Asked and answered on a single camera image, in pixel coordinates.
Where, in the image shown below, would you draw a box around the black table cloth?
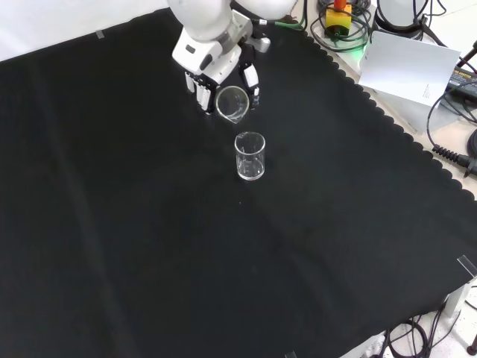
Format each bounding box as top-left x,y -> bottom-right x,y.
0,7 -> 477,358

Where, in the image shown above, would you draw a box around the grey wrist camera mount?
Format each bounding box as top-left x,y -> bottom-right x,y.
230,10 -> 271,54

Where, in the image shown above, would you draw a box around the black power adapter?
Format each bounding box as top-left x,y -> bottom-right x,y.
446,62 -> 477,95

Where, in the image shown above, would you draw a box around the green cable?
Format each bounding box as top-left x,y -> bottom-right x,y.
256,13 -> 370,52

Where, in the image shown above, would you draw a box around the clear glass beaker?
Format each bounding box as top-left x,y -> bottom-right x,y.
215,85 -> 250,125
234,131 -> 267,182

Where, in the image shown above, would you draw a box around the yellow emergency stop button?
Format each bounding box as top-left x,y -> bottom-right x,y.
324,0 -> 353,39

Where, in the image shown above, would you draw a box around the black cable with ribbed plug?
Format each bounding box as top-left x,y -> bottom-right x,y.
426,89 -> 477,169

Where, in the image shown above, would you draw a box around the black floor cables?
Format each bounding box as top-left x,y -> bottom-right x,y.
382,304 -> 477,358

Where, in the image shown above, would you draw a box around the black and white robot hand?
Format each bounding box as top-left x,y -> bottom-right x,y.
171,28 -> 262,115

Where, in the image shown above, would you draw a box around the white table leg bracket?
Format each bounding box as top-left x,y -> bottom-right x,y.
444,277 -> 477,318

